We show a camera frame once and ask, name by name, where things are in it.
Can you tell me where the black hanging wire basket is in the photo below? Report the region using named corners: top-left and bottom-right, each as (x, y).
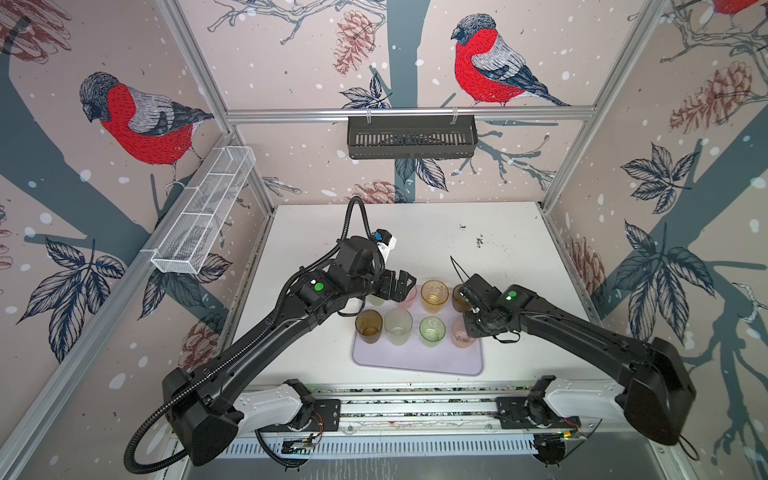
top-left (347, 115), bottom-right (478, 160)

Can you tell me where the olive amber textured glass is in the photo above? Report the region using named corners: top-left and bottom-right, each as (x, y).
top-left (355, 310), bottom-right (383, 344)

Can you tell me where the white mesh wall shelf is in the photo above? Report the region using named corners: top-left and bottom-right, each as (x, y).
top-left (152, 146), bottom-right (255, 275)

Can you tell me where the dark amber textured glass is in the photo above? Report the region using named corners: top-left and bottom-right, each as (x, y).
top-left (451, 284), bottom-right (471, 313)

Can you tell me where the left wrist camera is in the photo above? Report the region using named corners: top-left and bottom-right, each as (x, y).
top-left (373, 229), bottom-right (397, 262)

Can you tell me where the pale pink textured glass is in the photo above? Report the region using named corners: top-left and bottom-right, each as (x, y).
top-left (451, 318), bottom-right (477, 348)

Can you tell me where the pink faceted glass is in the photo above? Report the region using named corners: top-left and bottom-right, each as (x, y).
top-left (398, 285), bottom-right (419, 309)

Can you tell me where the yellow faceted glass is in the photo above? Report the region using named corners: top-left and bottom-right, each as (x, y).
top-left (420, 280), bottom-right (450, 315)

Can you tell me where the tall pale green glass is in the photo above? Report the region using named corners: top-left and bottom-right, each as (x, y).
top-left (383, 307), bottom-right (413, 346)

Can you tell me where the aluminium front rail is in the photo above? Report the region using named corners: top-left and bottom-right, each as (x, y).
top-left (170, 383), bottom-right (667, 438)

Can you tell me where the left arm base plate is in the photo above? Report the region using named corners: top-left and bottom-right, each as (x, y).
top-left (260, 399), bottom-right (341, 433)

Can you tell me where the lavender plastic tray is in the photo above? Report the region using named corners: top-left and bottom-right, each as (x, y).
top-left (352, 287), bottom-right (484, 376)

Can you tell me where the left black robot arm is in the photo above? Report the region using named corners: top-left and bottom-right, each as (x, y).
top-left (123, 229), bottom-right (416, 475)

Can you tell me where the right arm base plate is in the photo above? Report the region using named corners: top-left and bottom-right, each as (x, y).
top-left (494, 397), bottom-right (581, 430)

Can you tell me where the pale green short glass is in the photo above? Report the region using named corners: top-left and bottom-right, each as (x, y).
top-left (366, 295), bottom-right (384, 306)

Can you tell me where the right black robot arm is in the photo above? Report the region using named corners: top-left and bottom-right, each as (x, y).
top-left (459, 274), bottom-right (696, 446)

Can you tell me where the small bright green glass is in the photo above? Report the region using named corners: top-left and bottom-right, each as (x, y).
top-left (419, 316), bottom-right (446, 348)

